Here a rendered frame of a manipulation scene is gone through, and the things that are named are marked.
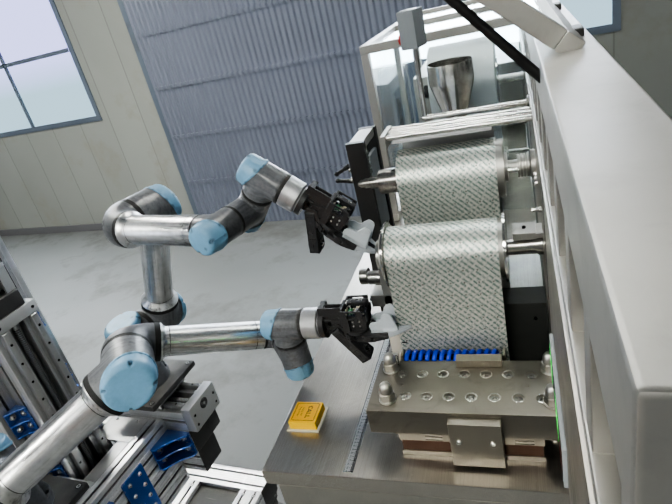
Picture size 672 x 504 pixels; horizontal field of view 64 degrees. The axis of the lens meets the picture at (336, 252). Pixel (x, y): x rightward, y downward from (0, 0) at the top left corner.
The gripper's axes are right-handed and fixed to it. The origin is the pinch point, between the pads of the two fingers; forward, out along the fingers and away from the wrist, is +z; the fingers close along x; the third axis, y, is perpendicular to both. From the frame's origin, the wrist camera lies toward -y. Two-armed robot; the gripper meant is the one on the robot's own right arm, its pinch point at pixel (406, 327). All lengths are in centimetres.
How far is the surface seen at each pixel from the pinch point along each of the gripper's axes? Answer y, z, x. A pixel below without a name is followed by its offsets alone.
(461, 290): 9.4, 13.3, -0.2
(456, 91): 36, 10, 72
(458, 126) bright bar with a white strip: 36.1, 13.7, 30.0
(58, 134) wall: 2, -424, 355
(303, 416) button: -16.7, -26.0, -11.6
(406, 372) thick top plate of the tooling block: -6.2, 0.2, -8.0
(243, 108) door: -2, -195, 330
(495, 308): 4.6, 19.8, -0.3
